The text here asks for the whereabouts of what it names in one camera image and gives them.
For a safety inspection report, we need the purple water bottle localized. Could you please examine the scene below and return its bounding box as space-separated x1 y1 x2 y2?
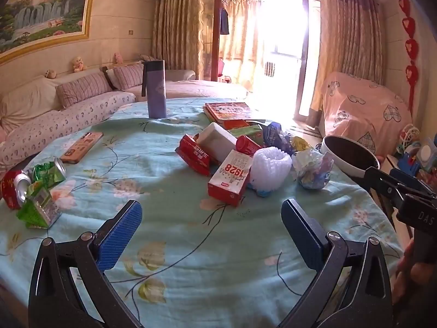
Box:
141 60 168 119

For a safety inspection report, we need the person's right hand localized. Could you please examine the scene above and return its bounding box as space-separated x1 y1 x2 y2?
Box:
392 239 437 307

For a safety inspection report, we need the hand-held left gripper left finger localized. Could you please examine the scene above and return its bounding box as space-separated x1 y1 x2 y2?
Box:
28 199 144 328

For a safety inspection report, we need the round dark trash bin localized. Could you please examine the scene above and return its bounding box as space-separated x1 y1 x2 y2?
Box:
320 134 382 179

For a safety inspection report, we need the beige patterned curtain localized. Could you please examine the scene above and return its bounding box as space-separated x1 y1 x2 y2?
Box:
152 0 205 81
305 0 382 128

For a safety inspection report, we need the white foam block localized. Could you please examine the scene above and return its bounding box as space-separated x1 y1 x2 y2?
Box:
196 122 238 162

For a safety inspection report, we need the crushed green can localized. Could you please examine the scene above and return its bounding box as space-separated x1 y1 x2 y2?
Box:
32 157 67 189

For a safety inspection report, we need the red heart wall decoration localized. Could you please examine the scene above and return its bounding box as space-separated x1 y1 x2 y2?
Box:
398 0 420 117

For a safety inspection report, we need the dark hanging garment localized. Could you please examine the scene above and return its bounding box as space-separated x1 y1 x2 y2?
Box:
219 6 230 36

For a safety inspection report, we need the white pillow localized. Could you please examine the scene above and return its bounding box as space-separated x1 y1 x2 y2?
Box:
0 76 63 125

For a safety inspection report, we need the small striped pillow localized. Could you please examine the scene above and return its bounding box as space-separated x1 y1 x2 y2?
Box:
112 62 146 91

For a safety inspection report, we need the pink heart print cover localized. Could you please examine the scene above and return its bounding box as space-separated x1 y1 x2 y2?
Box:
309 71 412 158

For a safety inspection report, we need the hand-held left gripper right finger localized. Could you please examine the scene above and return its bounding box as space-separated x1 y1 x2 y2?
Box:
280 198 394 328

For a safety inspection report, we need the red packet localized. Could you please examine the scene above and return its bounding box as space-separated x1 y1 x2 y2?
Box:
175 134 220 177

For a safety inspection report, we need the red and white box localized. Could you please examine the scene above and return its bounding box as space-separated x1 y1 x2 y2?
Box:
207 149 253 207

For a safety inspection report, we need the white blue wrapper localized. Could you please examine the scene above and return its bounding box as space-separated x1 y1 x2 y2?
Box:
291 148 336 191

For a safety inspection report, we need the green drink carton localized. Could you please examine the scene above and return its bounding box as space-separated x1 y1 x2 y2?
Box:
228 123 265 146

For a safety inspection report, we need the blue foil wrapper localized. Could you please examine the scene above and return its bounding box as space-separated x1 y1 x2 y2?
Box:
262 122 295 155

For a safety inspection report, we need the large striped pillow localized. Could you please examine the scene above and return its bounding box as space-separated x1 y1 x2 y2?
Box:
55 71 114 110

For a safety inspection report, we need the crushed green carton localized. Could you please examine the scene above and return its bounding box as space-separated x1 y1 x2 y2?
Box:
17 182 63 230

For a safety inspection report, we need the sheer yellow curtain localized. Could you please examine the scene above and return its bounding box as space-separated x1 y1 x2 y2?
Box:
218 0 271 87

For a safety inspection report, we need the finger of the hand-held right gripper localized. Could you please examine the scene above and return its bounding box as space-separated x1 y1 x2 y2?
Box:
364 166 408 201
389 168 437 196

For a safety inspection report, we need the red drink can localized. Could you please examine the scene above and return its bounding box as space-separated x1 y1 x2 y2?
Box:
235 135 263 158

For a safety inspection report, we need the yellow wrapper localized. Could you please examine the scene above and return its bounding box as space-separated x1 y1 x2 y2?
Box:
290 136 313 153

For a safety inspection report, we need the crushed red can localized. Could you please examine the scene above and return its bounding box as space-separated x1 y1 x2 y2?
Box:
1 170 33 211

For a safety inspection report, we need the white foam fruit net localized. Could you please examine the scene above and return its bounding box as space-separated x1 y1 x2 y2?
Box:
250 146 293 198

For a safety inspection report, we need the framed landscape painting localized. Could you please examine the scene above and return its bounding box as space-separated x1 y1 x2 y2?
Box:
0 0 98 65

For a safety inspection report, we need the floral covered sofa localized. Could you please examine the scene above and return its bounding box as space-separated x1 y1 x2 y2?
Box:
0 60 250 178

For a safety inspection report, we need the red picture book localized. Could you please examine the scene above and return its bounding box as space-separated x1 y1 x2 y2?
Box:
203 102 254 131

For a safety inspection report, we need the pile of toys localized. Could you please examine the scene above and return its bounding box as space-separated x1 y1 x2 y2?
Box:
395 122 437 175

